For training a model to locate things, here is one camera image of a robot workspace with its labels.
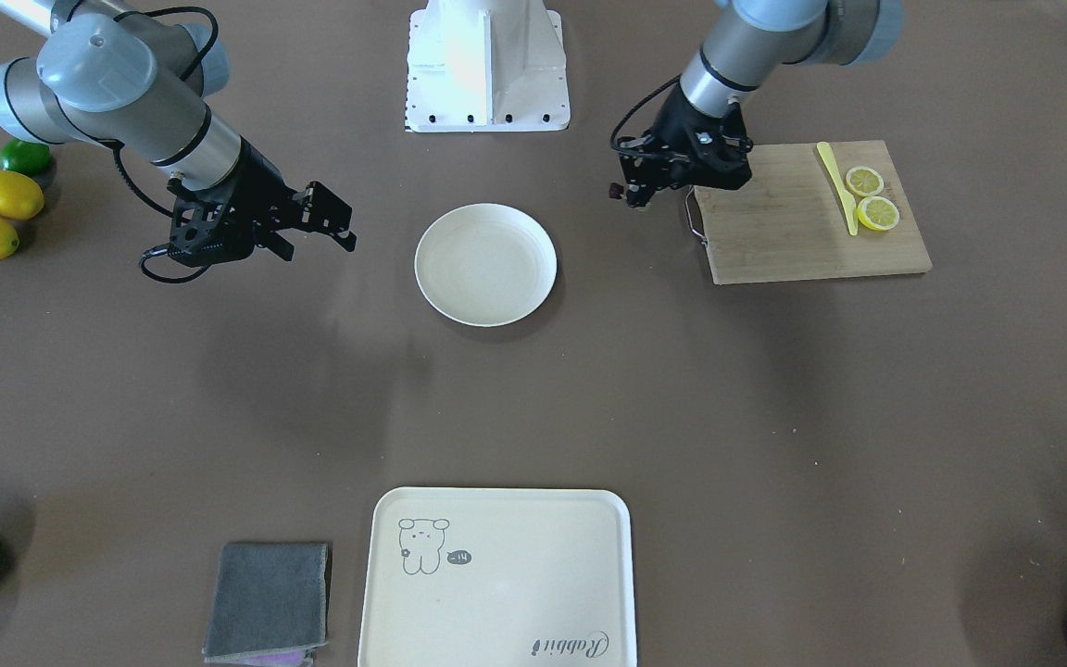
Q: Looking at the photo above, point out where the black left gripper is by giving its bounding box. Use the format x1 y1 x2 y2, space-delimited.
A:
617 88 755 208

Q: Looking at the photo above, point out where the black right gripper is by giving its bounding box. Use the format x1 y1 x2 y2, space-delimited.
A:
168 144 359 269

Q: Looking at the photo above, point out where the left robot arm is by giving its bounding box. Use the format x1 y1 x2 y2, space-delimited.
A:
609 1 905 208

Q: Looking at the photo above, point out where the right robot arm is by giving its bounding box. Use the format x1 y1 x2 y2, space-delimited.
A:
0 1 357 277

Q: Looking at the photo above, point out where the cream rabbit tray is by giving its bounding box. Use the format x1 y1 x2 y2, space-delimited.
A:
359 486 639 666

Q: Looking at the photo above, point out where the wooden cutting board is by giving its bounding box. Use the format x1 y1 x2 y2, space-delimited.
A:
684 139 933 284

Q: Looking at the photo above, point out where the cream round plate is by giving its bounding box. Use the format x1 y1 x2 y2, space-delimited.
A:
412 203 558 328

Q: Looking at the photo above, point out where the yellow plastic knife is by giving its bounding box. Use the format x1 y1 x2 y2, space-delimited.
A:
814 141 859 236

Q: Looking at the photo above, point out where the upper lemon slice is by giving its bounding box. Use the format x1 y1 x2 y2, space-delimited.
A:
843 165 885 198

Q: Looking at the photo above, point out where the lemon slice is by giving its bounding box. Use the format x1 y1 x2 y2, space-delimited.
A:
843 165 885 198
855 195 901 232

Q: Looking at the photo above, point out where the lower lemon slice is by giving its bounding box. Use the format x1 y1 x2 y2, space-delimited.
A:
855 195 901 232

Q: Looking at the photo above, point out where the green lime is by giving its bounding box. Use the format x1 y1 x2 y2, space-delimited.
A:
0 138 54 177

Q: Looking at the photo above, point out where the grey folded cloth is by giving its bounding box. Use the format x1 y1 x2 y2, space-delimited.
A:
202 542 329 666

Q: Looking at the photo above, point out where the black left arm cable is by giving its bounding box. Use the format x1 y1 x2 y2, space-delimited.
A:
610 77 683 154

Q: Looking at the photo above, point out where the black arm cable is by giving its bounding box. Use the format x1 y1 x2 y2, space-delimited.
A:
112 5 220 284
610 77 683 154

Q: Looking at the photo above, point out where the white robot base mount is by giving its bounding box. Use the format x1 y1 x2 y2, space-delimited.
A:
404 1 571 132

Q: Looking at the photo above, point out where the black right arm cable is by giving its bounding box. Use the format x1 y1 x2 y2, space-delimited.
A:
112 5 220 284

